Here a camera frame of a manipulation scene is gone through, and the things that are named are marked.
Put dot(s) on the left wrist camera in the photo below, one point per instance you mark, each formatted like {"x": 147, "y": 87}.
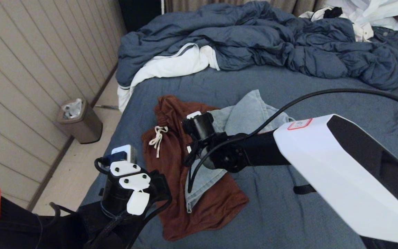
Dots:
{"x": 124, "y": 183}

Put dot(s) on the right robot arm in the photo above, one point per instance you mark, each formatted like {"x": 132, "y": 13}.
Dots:
{"x": 340, "y": 173}

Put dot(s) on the white shirt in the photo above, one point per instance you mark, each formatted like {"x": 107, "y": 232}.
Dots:
{"x": 371, "y": 9}

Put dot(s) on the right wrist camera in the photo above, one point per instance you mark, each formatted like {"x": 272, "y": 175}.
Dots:
{"x": 199, "y": 126}

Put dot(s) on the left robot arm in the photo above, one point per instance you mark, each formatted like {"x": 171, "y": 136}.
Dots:
{"x": 22, "y": 224}

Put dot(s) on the beige curtain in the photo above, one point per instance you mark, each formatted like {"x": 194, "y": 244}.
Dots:
{"x": 299, "y": 6}

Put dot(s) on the small black garment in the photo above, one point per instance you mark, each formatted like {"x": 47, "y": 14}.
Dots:
{"x": 333, "y": 13}

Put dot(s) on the dark denim garment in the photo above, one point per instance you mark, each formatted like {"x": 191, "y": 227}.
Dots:
{"x": 394, "y": 36}

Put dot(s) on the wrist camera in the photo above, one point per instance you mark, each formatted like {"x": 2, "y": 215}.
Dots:
{"x": 124, "y": 183}
{"x": 199, "y": 126}

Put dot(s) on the light blue denim jeans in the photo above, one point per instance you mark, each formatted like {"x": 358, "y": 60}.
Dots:
{"x": 247, "y": 114}

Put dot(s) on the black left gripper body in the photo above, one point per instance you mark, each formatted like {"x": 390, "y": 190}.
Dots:
{"x": 143, "y": 221}

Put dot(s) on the dark blue crumpled duvet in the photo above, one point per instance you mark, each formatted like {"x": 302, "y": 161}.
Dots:
{"x": 254, "y": 34}

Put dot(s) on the white plastic bin bag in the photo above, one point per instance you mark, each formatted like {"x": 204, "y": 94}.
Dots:
{"x": 72, "y": 108}

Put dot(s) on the cream jacket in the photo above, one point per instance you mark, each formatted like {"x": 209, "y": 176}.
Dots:
{"x": 363, "y": 33}

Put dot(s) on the white vertical pole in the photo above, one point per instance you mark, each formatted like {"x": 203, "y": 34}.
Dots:
{"x": 163, "y": 7}

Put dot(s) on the rust brown shorts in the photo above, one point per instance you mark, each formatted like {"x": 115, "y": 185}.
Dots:
{"x": 171, "y": 117}

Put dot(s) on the black cabinet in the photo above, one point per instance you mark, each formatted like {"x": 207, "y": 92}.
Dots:
{"x": 140, "y": 13}

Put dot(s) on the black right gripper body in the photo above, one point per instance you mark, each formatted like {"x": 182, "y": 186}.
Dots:
{"x": 206, "y": 148}

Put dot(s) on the blue bed sheet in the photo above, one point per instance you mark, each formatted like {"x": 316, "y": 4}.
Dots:
{"x": 323, "y": 97}

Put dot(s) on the brown trash bin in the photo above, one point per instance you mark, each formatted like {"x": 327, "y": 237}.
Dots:
{"x": 86, "y": 127}

